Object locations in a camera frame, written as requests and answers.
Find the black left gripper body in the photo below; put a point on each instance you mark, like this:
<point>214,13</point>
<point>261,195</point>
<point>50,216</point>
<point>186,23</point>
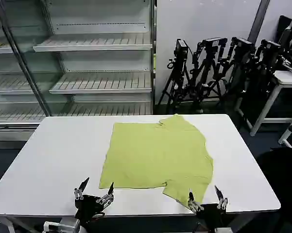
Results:
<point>88,207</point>

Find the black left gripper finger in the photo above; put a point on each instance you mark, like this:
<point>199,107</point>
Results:
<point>107,197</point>
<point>80,191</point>

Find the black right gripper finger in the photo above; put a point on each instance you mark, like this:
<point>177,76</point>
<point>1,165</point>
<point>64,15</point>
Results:
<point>222,202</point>
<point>194,205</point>

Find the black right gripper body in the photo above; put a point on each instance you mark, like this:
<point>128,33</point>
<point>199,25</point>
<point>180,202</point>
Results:
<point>212,214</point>

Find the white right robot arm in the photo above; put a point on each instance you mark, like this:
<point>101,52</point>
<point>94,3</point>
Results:
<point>223,230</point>

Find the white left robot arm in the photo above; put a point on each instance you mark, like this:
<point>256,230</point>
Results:
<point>68,227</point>

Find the black office chair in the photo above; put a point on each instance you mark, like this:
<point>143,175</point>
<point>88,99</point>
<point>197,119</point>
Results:
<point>279,184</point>

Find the yellow-green shirt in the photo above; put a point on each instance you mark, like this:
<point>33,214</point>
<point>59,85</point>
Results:
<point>158,155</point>

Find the glass-sided display shelf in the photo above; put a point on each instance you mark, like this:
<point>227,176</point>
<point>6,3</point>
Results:
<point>12,80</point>

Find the white open display shelf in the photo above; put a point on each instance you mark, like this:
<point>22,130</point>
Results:
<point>99,60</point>

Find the small white side table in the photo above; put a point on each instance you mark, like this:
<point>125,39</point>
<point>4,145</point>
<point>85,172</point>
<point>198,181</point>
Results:
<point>287,80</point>

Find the black monitor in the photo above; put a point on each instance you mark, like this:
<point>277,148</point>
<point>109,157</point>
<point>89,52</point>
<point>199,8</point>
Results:
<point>290,34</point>

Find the black tripod with box camera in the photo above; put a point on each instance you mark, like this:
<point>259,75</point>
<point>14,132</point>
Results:
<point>178,72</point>

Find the black tripod with flat camera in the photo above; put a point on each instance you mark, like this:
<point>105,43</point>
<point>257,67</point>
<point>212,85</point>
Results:
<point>207,68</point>
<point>243,55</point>
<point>269,58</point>

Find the grey vertical wall conduit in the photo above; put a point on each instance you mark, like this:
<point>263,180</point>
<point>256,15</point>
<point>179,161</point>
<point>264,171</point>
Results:
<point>258,19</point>

